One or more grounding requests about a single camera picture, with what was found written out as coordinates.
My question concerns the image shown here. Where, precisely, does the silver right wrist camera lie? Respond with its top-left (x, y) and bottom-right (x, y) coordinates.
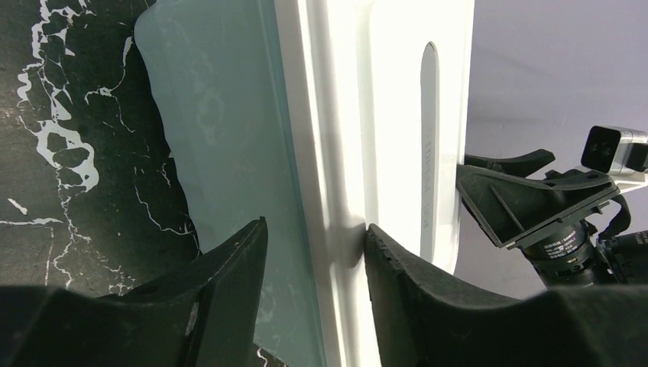
top-left (580, 125), bottom-right (647, 176)

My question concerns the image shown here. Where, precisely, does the white bin lid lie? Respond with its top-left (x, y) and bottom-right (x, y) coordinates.
top-left (275, 1), bottom-right (475, 366)

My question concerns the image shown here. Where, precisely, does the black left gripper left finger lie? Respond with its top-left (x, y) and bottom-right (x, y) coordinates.
top-left (1, 218), bottom-right (268, 366)

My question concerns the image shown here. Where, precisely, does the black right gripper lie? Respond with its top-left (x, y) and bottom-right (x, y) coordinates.
top-left (456, 149), bottom-right (647, 287)

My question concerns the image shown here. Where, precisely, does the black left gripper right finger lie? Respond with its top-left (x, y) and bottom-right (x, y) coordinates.
top-left (364, 225), bottom-right (647, 366)

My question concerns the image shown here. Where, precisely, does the mint green plastic bin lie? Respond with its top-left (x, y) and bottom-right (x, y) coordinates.
top-left (134, 1), bottom-right (326, 366)

